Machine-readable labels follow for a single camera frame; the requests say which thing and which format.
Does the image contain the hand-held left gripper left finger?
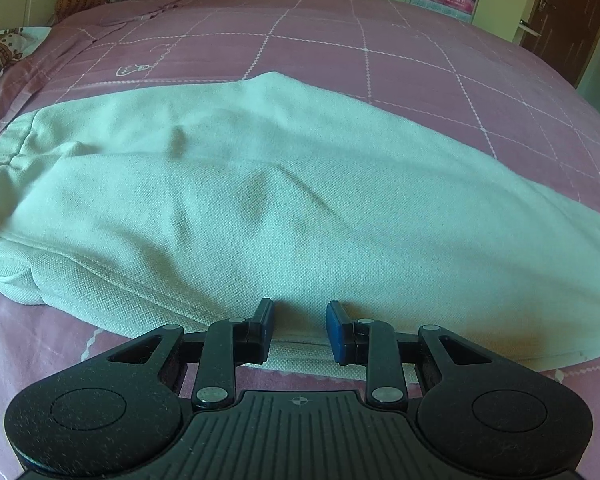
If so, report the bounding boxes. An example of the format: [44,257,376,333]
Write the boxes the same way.
[107,298,275,409]

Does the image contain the pink checked bed sheet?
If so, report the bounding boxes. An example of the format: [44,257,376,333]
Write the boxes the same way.
[0,0,600,480]

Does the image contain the brown wooden door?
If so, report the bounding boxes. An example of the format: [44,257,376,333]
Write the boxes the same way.
[519,0,600,90]

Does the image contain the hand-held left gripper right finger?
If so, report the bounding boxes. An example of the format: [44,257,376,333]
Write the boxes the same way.
[326,300,493,408]

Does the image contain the white pants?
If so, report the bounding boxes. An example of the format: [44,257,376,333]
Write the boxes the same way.
[0,72,600,378]

